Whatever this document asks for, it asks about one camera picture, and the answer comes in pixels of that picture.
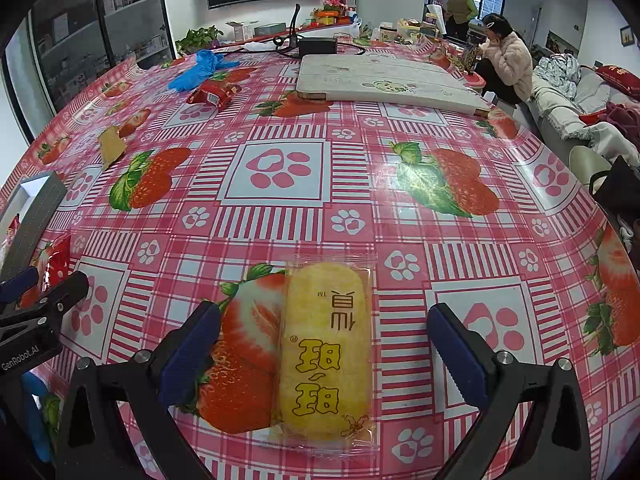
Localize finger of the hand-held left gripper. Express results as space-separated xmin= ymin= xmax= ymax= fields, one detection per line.
xmin=0 ymin=266 xmax=40 ymax=303
xmin=0 ymin=271 xmax=91 ymax=331

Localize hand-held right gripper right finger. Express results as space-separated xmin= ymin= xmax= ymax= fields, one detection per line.
xmin=426 ymin=302 xmax=593 ymax=480

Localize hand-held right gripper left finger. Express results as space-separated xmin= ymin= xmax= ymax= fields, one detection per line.
xmin=55 ymin=301 xmax=223 ymax=480

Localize yellow rice cracker packet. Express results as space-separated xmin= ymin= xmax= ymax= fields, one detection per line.
xmin=267 ymin=254 xmax=378 ymax=458

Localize red foil snack packet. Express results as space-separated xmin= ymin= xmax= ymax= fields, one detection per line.
xmin=186 ymin=80 xmax=242 ymax=110

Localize person's left hand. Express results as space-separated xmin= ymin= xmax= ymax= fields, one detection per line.
xmin=20 ymin=375 xmax=56 ymax=463

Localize tan snack packet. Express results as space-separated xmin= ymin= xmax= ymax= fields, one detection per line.
xmin=97 ymin=127 xmax=128 ymax=171

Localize strawberry print tablecloth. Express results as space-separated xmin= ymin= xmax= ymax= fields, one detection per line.
xmin=0 ymin=40 xmax=636 ymax=480

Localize black bag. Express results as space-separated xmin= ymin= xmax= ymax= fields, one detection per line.
xmin=589 ymin=156 xmax=640 ymax=216

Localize grey sofa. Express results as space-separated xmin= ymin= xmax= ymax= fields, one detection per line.
xmin=525 ymin=67 xmax=640 ymax=171

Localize crumpled blue disposable gloves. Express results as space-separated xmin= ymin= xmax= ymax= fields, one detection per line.
xmin=167 ymin=50 xmax=241 ymax=93

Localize glass door cabinet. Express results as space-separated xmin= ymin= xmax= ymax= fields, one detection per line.
xmin=27 ymin=0 xmax=176 ymax=111

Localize white folded foam mat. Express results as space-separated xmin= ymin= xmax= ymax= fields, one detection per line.
xmin=296 ymin=54 xmax=492 ymax=116

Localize maroon cloth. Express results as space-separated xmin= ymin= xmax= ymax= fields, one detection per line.
xmin=600 ymin=101 xmax=640 ymax=146

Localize green leafy plant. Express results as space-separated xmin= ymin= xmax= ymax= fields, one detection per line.
xmin=175 ymin=26 xmax=223 ymax=56

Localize pile of clothes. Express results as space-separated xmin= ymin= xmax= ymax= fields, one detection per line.
xmin=537 ymin=54 xmax=583 ymax=101

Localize red pillow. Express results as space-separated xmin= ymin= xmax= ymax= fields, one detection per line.
xmin=595 ymin=65 xmax=640 ymax=101

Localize open white box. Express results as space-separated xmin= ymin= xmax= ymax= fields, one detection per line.
xmin=226 ymin=21 xmax=258 ymax=42

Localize pile of boxes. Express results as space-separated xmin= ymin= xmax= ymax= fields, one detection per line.
xmin=377 ymin=17 xmax=446 ymax=43

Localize black power adapter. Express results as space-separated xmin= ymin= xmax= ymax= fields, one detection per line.
xmin=298 ymin=37 xmax=338 ymax=57

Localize black cable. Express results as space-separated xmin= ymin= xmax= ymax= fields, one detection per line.
xmin=272 ymin=4 xmax=368 ymax=58

